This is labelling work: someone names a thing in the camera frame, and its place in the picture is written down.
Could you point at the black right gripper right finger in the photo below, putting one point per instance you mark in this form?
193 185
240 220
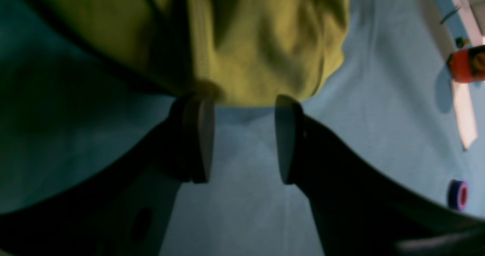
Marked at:
357 210

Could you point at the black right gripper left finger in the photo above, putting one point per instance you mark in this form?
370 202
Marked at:
124 209

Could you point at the olive green t-shirt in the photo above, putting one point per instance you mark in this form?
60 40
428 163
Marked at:
243 52

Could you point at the purple tape roll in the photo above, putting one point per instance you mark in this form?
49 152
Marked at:
457 195

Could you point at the white paper card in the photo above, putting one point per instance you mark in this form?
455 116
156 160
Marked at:
465 116

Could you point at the orange spray can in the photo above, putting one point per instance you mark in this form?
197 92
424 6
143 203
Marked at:
467 65

